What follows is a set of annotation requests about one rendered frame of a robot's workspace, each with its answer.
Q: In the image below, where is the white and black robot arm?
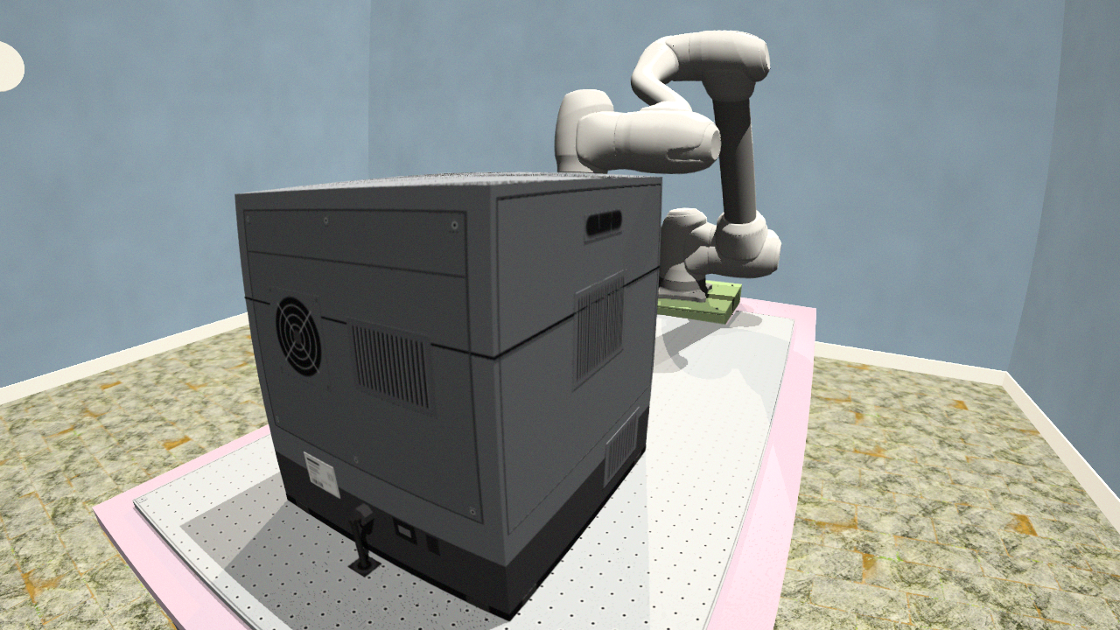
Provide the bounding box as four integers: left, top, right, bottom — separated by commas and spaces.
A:
556, 31, 781, 303

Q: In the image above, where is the dark grey instrument cabinet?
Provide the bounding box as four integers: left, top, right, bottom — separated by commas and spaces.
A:
234, 172, 662, 622

